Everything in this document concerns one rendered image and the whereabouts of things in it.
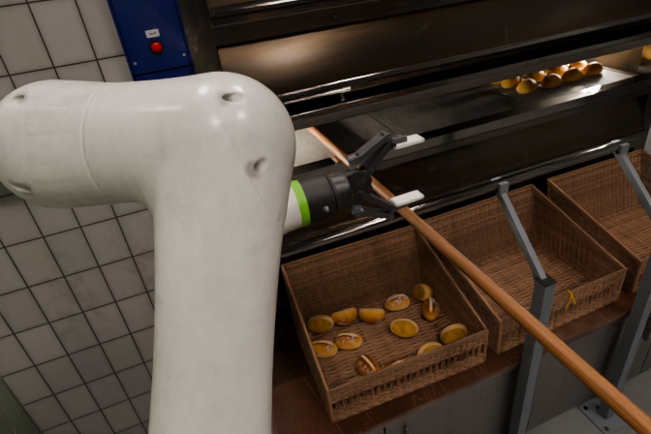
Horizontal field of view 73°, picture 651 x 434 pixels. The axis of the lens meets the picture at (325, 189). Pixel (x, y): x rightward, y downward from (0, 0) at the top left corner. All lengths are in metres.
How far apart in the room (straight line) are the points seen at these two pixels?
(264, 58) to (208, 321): 1.08
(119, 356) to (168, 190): 1.47
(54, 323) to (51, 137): 1.31
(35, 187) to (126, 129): 0.11
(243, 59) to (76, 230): 0.70
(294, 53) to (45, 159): 1.03
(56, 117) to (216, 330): 0.22
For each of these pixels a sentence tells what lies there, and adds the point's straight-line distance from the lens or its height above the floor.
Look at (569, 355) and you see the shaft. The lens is 0.90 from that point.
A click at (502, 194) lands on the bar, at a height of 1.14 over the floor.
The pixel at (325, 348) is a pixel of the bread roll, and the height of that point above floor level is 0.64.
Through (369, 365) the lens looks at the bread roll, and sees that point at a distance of 1.54.
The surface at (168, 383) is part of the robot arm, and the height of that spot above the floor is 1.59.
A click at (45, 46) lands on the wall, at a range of 1.31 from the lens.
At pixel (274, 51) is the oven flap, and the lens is 1.36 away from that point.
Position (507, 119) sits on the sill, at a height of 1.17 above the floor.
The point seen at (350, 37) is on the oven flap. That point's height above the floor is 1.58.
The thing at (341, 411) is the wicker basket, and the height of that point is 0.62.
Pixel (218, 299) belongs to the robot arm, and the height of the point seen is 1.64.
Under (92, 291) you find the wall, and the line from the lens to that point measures 1.61.
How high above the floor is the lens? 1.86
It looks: 30 degrees down
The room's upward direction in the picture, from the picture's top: 7 degrees counter-clockwise
